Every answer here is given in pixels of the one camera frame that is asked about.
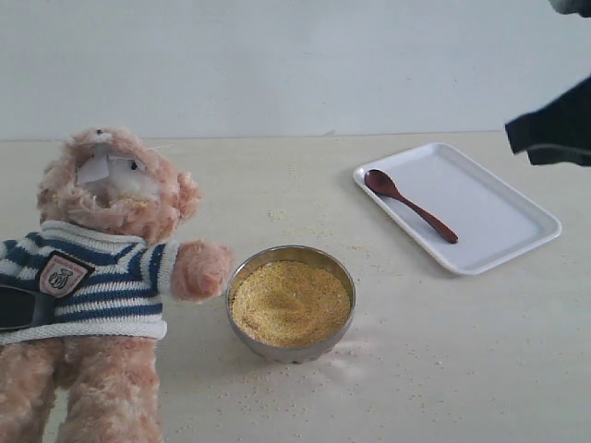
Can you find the white rectangular plastic tray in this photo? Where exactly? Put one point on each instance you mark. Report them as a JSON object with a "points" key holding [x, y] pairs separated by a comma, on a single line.
{"points": [[494, 221]]}

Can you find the brown teddy bear striped sweater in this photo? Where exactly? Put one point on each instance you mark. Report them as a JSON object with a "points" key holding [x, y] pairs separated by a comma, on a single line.
{"points": [[109, 206]]}

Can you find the yellow millet grains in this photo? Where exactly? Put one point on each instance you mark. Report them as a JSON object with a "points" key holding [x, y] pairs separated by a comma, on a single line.
{"points": [[290, 304]]}

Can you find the metal bowl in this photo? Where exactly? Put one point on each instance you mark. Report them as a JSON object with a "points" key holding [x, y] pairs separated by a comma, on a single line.
{"points": [[301, 253]]}

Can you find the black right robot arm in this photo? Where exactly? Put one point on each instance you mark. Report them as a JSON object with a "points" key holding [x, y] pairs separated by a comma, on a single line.
{"points": [[558, 132]]}

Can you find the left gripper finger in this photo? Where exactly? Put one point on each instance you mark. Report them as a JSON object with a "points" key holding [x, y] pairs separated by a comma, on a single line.
{"points": [[25, 309]]}

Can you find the dark red wooden spoon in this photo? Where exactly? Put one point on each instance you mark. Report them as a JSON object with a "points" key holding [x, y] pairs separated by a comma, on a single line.
{"points": [[381, 184]]}

